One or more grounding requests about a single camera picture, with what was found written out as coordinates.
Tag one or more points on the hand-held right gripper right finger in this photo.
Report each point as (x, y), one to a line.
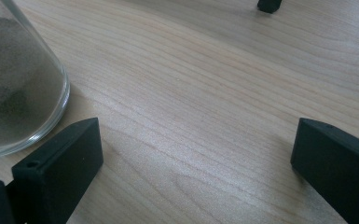
(338, 161)

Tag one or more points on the glass jar with grey powder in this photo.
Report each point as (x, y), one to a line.
(15, 81)

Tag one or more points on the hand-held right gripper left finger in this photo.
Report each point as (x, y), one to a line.
(59, 168)

